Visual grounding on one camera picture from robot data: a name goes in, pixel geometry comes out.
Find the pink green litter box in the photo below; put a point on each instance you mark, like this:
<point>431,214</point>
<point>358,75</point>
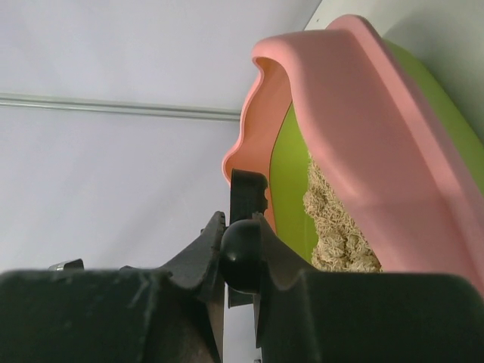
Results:
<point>396,152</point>

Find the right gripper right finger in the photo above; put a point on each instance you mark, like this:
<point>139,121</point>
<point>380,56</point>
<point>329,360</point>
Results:
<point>307,315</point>

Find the beige cat litter pellets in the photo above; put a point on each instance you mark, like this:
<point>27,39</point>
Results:
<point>341,246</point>

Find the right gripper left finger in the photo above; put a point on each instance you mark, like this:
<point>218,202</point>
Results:
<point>174,313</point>

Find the black litter scoop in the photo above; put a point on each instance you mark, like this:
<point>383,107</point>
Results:
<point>241,246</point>

